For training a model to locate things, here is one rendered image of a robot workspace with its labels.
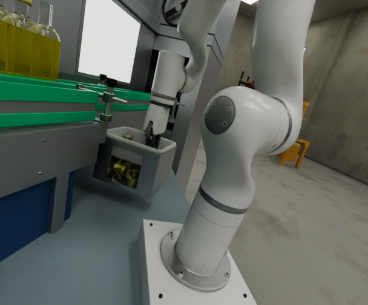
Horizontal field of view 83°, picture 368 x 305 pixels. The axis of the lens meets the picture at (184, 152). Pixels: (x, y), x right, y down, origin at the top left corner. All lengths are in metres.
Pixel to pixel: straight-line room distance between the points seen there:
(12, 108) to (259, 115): 0.43
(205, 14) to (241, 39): 11.68
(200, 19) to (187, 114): 0.87
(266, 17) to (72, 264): 0.66
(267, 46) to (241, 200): 0.29
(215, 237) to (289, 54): 0.39
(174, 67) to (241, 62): 11.63
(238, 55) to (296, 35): 11.75
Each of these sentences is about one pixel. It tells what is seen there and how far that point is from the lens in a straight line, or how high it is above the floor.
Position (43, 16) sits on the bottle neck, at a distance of 0.69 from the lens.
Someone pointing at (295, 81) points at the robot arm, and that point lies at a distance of 0.47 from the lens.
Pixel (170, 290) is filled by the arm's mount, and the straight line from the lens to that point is 0.52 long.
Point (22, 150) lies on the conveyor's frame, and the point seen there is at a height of 1.01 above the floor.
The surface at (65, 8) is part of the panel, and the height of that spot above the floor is 1.35.
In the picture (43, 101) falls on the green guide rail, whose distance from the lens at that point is 0.53.
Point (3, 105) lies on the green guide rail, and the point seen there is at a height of 1.09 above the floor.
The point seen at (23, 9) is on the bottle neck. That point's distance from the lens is 0.65.
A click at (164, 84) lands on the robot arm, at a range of 0.68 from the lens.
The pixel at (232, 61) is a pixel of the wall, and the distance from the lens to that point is 12.04.
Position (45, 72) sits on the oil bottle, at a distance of 0.67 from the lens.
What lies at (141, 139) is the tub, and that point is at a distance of 0.83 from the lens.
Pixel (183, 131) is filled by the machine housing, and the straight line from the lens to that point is 1.45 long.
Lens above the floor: 1.19
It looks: 16 degrees down
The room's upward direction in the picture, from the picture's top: 15 degrees clockwise
